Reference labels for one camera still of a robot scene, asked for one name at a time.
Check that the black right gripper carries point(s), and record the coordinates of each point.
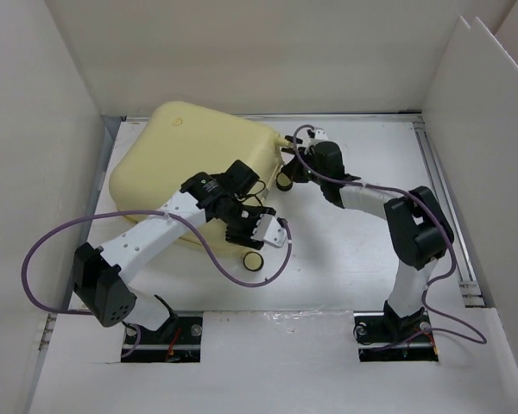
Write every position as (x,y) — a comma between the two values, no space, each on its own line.
(296,169)

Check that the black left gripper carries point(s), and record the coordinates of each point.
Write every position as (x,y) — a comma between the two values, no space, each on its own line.
(245,238)

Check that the yellow suitcase with black lining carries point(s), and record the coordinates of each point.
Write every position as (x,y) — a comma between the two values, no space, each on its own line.
(182,139)

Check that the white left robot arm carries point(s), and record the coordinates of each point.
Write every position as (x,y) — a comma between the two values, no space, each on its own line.
(102,275)

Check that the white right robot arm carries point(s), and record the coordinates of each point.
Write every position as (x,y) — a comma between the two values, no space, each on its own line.
(416,225)

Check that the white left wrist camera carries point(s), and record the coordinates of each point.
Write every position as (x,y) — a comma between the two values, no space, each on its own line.
(270,231)

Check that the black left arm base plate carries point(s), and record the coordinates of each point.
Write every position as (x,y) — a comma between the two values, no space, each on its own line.
(182,344)

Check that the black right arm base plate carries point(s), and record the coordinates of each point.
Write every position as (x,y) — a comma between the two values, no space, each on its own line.
(376,343)

